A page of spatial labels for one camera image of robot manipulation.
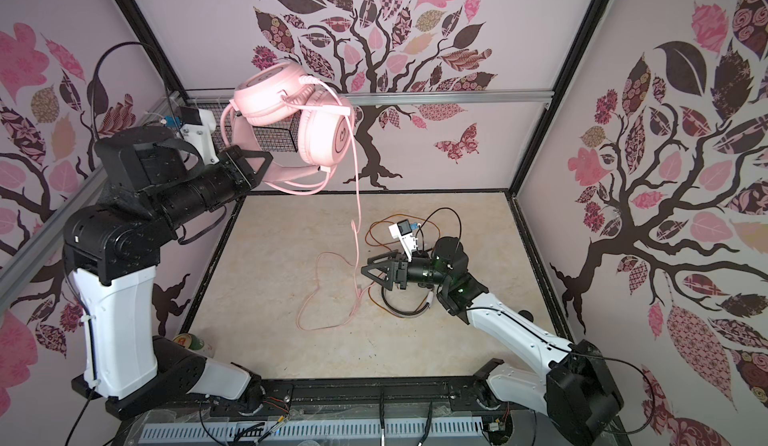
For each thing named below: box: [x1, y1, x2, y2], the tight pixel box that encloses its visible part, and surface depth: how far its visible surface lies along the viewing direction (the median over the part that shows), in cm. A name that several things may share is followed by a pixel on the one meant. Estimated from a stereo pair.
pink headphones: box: [229, 61, 355, 181], surface depth 36 cm
